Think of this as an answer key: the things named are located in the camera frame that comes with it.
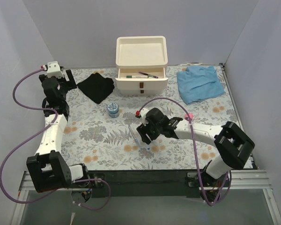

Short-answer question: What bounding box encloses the pink-capped tube of pencils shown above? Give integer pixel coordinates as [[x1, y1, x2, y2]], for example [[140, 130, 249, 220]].
[[184, 113, 193, 120]]

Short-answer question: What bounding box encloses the blue round tin jar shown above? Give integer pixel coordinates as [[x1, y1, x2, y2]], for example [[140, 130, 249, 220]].
[[107, 102, 119, 118]]

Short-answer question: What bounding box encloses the white marker green cap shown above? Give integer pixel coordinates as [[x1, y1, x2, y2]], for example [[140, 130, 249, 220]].
[[126, 75, 148, 78]]

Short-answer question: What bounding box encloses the purple clear pen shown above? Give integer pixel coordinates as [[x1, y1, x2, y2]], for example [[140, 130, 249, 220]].
[[138, 72, 159, 79]]

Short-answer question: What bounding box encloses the cream three-drawer organizer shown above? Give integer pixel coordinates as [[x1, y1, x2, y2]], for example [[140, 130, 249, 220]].
[[115, 36, 168, 95]]

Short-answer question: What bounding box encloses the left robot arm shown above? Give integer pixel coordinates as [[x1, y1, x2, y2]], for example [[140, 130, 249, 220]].
[[26, 70, 90, 193]]

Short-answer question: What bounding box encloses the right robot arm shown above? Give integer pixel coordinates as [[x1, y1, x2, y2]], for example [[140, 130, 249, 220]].
[[136, 108, 255, 186]]

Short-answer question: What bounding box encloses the black folded cloth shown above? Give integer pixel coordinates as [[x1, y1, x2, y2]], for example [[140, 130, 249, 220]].
[[77, 73, 115, 104]]

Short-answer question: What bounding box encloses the floral patterned table mat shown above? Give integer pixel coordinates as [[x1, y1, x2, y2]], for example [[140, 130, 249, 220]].
[[61, 66, 238, 170]]

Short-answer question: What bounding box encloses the blue folded cloth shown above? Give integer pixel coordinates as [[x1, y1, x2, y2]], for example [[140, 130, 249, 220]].
[[177, 66, 225, 105]]

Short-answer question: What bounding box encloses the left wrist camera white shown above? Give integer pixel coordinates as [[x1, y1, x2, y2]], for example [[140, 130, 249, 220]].
[[42, 61, 64, 79]]

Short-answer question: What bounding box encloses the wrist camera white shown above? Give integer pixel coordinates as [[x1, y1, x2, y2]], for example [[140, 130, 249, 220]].
[[135, 108, 149, 125], [42, 61, 64, 79]]

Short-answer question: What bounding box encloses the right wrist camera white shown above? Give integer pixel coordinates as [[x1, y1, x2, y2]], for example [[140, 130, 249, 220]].
[[135, 108, 149, 125]]

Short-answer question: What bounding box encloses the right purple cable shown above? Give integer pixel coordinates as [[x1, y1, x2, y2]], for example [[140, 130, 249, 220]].
[[135, 97, 232, 207]]

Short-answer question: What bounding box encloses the purple cable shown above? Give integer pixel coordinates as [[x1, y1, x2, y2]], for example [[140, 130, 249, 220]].
[[135, 97, 232, 207], [0, 67, 111, 210]]

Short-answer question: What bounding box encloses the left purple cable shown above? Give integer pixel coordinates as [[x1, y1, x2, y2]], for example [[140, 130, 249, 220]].
[[0, 67, 111, 210]]

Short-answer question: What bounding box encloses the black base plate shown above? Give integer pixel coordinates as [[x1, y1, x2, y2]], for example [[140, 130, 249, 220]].
[[89, 169, 203, 198]]

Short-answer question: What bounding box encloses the aluminium rail frame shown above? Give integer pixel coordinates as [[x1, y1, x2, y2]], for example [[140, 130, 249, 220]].
[[10, 63, 281, 225]]

